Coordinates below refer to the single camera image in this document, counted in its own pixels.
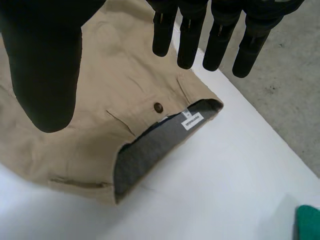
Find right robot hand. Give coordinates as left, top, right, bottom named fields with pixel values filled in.
left=0, top=0, right=305, bottom=134

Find beige shorts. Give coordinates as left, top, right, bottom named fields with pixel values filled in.
left=0, top=0, right=225, bottom=206

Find teal towel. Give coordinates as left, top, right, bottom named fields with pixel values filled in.
left=295, top=204, right=320, bottom=240

